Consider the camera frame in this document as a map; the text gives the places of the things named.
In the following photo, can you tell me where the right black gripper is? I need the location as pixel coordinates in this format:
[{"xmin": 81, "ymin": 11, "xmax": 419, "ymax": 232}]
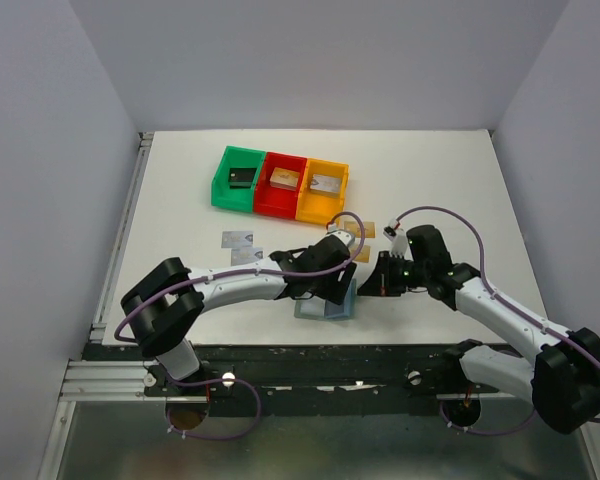
[{"xmin": 358, "ymin": 250, "xmax": 429, "ymax": 297}]

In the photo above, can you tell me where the green leather card holder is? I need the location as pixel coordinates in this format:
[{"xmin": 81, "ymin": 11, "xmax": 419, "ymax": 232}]
[{"xmin": 294, "ymin": 279, "xmax": 357, "ymax": 321}]

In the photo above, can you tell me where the gold credit card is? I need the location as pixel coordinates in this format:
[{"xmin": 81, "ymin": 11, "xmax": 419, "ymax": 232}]
[
  {"xmin": 344, "ymin": 220, "xmax": 376, "ymax": 239},
  {"xmin": 351, "ymin": 245, "xmax": 371, "ymax": 263}
]

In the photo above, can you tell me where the silver credit card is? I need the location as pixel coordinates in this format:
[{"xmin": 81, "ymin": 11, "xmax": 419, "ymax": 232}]
[
  {"xmin": 221, "ymin": 231, "xmax": 254, "ymax": 249},
  {"xmin": 230, "ymin": 246, "xmax": 263, "ymax": 266}
]

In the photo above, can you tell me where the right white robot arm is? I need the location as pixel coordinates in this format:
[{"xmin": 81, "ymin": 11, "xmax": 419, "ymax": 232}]
[{"xmin": 357, "ymin": 225, "xmax": 600, "ymax": 434}]

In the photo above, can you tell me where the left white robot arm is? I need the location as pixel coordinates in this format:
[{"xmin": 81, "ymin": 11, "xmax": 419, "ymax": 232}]
[{"xmin": 114, "ymin": 229, "xmax": 356, "ymax": 395}]

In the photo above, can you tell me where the silver card stack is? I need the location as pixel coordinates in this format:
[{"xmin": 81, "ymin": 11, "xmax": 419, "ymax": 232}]
[{"xmin": 309, "ymin": 174, "xmax": 342, "ymax": 197}]

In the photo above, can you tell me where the copper card stack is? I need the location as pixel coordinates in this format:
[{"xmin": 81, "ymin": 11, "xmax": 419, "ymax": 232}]
[{"xmin": 269, "ymin": 167, "xmax": 300, "ymax": 191}]

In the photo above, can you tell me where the black card stack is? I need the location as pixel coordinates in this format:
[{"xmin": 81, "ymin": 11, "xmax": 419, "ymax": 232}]
[{"xmin": 228, "ymin": 167, "xmax": 257, "ymax": 189}]

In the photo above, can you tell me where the yellow plastic bin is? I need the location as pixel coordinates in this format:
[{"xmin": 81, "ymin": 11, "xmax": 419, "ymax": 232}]
[{"xmin": 295, "ymin": 158, "xmax": 349, "ymax": 226}]

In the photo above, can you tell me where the red plastic bin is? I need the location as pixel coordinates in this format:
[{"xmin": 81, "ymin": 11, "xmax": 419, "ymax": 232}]
[{"xmin": 253, "ymin": 152, "xmax": 307, "ymax": 220}]

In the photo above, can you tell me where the green plastic bin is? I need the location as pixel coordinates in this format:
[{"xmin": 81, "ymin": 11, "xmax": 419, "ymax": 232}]
[{"xmin": 211, "ymin": 146, "xmax": 266, "ymax": 213}]

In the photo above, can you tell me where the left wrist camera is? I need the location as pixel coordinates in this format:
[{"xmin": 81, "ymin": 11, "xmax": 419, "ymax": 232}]
[{"xmin": 325, "ymin": 224, "xmax": 356, "ymax": 248}]

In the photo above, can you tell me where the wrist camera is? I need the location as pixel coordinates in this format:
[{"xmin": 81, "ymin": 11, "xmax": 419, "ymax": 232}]
[
  {"xmin": 325, "ymin": 224, "xmax": 356, "ymax": 248},
  {"xmin": 383, "ymin": 220, "xmax": 409, "ymax": 258}
]

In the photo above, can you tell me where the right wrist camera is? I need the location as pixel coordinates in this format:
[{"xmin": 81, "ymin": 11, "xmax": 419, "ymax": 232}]
[{"xmin": 383, "ymin": 220, "xmax": 409, "ymax": 258}]

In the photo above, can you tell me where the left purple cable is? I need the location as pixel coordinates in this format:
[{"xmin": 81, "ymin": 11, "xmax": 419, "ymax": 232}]
[{"xmin": 113, "ymin": 212, "xmax": 366, "ymax": 441}]

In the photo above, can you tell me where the purple cable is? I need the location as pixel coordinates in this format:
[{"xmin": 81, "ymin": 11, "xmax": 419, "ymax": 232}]
[
  {"xmin": 392, "ymin": 205, "xmax": 600, "ymax": 435},
  {"xmin": 113, "ymin": 212, "xmax": 366, "ymax": 441}
]

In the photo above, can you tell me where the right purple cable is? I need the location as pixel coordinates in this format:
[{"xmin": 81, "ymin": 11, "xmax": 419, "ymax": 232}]
[{"xmin": 392, "ymin": 205, "xmax": 600, "ymax": 435}]

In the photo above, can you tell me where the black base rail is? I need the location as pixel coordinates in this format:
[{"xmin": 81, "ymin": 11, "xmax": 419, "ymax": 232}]
[{"xmin": 144, "ymin": 344, "xmax": 480, "ymax": 417}]

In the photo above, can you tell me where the aluminium frame rail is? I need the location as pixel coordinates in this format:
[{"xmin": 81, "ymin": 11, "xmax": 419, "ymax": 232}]
[{"xmin": 37, "ymin": 132, "xmax": 155, "ymax": 479}]

